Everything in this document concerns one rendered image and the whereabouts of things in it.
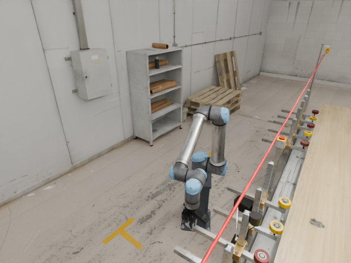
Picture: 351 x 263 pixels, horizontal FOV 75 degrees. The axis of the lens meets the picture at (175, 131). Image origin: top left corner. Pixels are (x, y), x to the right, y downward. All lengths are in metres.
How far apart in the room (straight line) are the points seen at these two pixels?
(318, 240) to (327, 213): 0.26
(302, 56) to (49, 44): 7.66
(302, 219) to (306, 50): 7.64
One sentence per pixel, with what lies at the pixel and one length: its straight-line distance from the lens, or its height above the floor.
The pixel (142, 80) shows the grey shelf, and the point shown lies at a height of 1.15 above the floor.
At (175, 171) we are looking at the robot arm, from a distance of 1.47.
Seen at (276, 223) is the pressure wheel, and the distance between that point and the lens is 1.66.
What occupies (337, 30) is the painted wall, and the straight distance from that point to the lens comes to 8.85.
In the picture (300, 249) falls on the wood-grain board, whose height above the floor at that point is 0.90.
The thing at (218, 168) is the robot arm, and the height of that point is 0.82.
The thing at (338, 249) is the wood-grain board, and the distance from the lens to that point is 1.69.
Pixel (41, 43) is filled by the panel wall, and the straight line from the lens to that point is 3.17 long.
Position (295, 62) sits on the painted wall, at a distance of 9.10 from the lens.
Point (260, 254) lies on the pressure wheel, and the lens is 1.48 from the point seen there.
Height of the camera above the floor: 2.07
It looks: 27 degrees down
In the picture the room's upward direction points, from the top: straight up
